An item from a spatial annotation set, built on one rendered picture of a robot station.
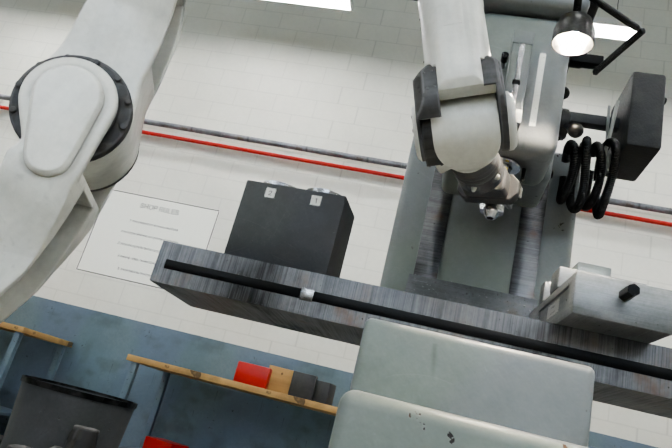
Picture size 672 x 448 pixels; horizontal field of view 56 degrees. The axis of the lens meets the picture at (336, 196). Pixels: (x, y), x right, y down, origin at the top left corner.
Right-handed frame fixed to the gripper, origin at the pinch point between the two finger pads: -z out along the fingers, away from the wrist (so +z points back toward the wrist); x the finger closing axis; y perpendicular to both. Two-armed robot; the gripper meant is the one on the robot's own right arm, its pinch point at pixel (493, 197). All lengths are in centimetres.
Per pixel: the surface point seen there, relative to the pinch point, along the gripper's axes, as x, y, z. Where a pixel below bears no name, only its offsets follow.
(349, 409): 0, 49, 44
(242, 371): 255, 23, -296
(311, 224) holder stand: 31.4, 14.4, 14.1
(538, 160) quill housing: -8.2, -7.5, 2.4
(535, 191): -3.7, -10.8, -19.1
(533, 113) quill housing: -7.1, -15.2, 7.4
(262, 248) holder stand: 39.7, 21.2, 16.4
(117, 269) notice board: 428, -41, -298
